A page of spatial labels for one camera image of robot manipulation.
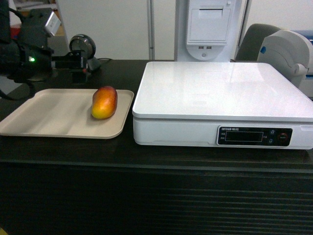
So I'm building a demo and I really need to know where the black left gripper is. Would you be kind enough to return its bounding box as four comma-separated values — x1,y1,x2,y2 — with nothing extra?
14,8,88,84

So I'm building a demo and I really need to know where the dark red mango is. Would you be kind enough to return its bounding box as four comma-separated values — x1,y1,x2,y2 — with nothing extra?
91,86,118,119

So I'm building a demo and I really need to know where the black checkout counter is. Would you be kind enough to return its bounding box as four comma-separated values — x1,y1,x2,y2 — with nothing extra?
0,60,313,235

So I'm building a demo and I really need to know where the white checkout scale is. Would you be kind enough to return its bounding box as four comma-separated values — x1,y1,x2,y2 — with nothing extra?
133,62,313,149

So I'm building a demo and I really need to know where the black barcode scanner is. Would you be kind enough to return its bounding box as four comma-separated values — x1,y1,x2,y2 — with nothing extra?
69,34,101,73

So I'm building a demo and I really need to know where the beige plastic tray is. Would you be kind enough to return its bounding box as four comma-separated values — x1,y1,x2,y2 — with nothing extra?
0,89,134,139

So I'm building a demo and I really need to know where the grey vertical pole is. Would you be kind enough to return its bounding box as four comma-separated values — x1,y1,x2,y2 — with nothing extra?
147,0,155,60

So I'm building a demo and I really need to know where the grey office chair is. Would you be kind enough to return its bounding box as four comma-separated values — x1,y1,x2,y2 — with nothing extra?
235,23,281,62

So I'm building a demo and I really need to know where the white label printer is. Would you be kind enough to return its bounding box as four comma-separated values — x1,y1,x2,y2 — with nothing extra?
257,30,313,98

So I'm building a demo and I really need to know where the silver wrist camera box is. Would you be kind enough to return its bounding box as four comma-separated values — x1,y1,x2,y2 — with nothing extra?
44,11,61,37

